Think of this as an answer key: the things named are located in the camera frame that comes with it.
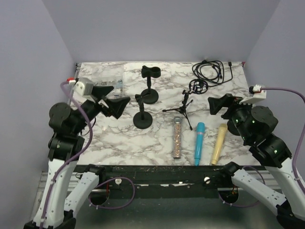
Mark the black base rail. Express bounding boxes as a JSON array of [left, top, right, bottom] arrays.
[[94, 162, 241, 199]]

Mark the detached black shock mount ring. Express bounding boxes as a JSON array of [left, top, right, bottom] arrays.
[[189, 79, 209, 95]]

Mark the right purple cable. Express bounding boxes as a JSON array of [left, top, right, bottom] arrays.
[[218, 87, 305, 208]]

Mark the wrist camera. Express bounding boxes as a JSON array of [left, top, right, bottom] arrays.
[[67, 77, 94, 98], [239, 84, 266, 104]]

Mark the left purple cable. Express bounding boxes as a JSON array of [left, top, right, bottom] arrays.
[[38, 81, 136, 227]]

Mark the black shock mount round-base stand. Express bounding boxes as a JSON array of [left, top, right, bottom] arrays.
[[227, 120, 240, 136]]

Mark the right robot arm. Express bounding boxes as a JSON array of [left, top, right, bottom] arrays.
[[208, 94, 305, 229]]

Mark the black tripod shock mount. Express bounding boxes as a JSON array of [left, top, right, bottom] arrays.
[[162, 90, 193, 131]]

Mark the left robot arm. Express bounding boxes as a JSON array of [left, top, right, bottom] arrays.
[[24, 86, 130, 229]]

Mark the black coiled cable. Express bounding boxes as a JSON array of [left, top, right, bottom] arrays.
[[192, 59, 234, 87]]

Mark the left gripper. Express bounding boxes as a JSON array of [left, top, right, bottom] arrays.
[[72, 85, 130, 134]]

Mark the purple cable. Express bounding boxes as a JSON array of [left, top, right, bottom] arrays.
[[38, 81, 136, 227], [218, 87, 305, 208]]

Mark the clear plastic parts box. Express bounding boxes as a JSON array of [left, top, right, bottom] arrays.
[[91, 68, 124, 98]]

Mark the black stand with clip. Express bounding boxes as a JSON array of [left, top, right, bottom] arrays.
[[133, 94, 153, 129]]

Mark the glitter microphone silver head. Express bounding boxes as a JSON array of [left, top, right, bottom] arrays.
[[173, 116, 182, 159]]

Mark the black tall mic stand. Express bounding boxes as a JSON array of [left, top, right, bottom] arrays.
[[141, 65, 161, 104]]

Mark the blue microphone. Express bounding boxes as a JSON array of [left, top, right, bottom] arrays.
[[194, 122, 205, 166]]

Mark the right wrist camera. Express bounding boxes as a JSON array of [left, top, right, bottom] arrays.
[[239, 84, 266, 104]]

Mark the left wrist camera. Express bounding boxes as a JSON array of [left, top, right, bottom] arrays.
[[67, 77, 94, 98]]

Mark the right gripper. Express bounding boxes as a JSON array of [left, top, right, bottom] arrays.
[[209, 92, 259, 142]]

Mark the yellow microphone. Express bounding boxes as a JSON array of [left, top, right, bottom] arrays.
[[210, 124, 228, 166]]

